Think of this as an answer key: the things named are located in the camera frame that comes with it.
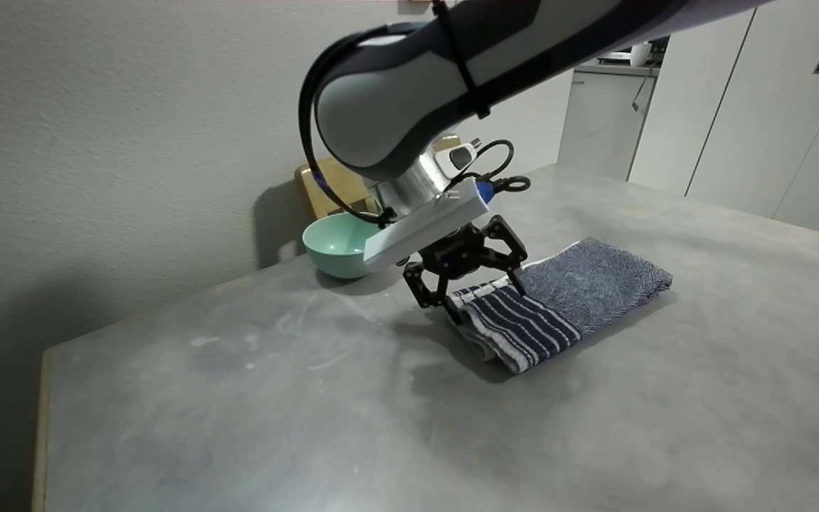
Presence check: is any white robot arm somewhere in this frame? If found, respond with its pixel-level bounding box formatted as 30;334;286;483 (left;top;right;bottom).
299;0;767;308

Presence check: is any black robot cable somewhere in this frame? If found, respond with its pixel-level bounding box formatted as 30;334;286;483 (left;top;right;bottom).
295;0;534;227

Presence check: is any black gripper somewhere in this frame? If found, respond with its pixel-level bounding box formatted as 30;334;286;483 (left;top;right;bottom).
403;217;526;325

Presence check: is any white cabinet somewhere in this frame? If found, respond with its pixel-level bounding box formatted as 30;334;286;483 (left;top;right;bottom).
558;0;819;232

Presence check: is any wooden chair by wall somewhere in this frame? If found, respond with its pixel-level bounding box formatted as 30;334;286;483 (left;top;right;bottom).
295;158;381;220

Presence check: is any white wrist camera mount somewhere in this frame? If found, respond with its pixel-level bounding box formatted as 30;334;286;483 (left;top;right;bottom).
363;179;495;271

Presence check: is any mint green bowl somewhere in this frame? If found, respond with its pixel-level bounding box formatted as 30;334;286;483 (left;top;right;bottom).
300;215;377;283

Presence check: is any grey striped towel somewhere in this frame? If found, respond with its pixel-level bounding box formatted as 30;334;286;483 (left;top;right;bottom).
450;239;674;377

